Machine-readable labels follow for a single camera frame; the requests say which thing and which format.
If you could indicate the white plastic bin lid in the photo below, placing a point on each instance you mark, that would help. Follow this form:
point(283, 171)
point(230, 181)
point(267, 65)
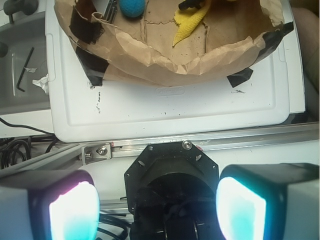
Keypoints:
point(121, 110)

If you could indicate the blue ball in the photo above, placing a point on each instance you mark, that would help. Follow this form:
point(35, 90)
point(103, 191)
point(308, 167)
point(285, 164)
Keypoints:
point(132, 8)

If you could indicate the crumpled brown paper sheet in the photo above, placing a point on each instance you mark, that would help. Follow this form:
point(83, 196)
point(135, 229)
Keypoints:
point(169, 47)

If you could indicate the black object on paper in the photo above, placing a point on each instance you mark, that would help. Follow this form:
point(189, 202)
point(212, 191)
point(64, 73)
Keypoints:
point(189, 4)

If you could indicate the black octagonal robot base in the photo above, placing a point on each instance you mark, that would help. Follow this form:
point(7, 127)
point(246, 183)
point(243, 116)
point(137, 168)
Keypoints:
point(173, 198)

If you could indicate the aluminium extrusion rail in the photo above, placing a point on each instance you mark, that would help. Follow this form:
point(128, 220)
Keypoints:
point(290, 143)

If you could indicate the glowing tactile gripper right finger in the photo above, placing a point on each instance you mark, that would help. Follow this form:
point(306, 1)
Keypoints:
point(269, 201)

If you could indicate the yellow cloth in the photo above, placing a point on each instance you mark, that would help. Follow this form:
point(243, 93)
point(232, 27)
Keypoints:
point(188, 20)

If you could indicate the black hex key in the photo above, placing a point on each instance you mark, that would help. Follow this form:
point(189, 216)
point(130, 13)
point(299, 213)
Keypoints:
point(23, 70)

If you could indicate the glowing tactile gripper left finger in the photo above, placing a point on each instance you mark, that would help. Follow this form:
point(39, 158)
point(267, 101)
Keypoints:
point(48, 205)

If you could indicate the crumpled white paper scrap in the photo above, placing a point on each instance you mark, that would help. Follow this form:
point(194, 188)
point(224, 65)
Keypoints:
point(43, 83)

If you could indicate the grey plastic tray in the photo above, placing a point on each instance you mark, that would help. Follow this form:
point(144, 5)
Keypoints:
point(16, 40)

